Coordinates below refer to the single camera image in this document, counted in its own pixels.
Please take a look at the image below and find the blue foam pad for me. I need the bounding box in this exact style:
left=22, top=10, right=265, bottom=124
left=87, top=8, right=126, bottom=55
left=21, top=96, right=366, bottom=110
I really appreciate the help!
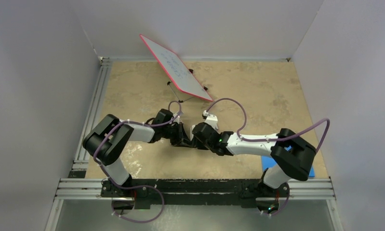
left=262, top=145, right=316, bottom=181

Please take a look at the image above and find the aluminium rail frame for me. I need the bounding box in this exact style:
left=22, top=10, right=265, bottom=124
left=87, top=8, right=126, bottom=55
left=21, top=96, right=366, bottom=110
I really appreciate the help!
left=46, top=58, right=343, bottom=231

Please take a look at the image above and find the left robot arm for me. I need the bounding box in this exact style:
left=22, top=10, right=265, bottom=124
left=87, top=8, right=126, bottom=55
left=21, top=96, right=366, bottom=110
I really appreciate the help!
left=82, top=109, right=194, bottom=197

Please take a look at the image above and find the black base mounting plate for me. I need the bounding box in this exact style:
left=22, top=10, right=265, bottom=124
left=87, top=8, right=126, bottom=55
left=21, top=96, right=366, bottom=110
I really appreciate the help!
left=101, top=179, right=290, bottom=211

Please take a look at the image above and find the red framed whiteboard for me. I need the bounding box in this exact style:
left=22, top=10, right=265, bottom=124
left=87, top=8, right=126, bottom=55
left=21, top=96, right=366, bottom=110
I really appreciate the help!
left=139, top=34, right=213, bottom=102

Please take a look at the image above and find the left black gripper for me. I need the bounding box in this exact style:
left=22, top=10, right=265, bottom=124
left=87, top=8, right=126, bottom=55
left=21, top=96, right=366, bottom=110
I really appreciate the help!
left=161, top=122, right=192, bottom=147

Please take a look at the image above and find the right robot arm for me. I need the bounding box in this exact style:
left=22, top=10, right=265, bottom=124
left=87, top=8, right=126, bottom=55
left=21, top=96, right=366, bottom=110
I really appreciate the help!
left=191, top=122, right=317, bottom=196

